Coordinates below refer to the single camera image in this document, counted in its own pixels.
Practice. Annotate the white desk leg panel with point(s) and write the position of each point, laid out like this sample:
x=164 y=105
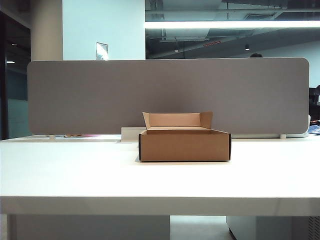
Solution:
x=87 y=227

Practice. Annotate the grey fabric desk divider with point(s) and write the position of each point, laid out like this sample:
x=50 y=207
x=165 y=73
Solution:
x=100 y=97

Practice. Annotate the long white ceiling light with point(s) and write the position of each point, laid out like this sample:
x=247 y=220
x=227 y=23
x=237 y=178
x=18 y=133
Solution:
x=225 y=24

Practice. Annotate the pink flat item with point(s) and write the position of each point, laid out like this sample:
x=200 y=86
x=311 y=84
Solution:
x=91 y=135

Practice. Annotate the brown open cardboard box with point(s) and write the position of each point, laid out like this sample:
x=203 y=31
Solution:
x=183 y=148

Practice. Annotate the dark glass door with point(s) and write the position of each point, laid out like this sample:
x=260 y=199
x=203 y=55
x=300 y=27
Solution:
x=15 y=75

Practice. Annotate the black pendant ceiling lamp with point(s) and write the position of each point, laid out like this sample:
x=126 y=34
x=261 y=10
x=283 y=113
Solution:
x=247 y=47

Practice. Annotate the ceiling air vent grille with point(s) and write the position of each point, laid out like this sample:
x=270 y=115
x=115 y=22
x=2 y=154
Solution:
x=260 y=16

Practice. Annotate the brown flat item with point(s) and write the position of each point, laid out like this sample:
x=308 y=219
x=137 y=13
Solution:
x=72 y=136

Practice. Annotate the blue cloth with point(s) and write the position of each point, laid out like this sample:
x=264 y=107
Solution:
x=315 y=129

